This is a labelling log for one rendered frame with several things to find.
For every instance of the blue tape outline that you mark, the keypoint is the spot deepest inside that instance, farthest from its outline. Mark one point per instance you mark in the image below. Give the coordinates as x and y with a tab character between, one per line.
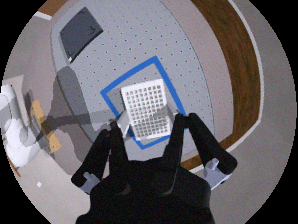
131	72

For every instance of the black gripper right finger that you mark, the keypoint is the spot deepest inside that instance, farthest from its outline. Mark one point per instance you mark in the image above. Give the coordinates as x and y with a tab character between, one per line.
219	163

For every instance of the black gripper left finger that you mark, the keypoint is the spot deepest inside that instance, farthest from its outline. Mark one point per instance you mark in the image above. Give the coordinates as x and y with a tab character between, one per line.
92	169

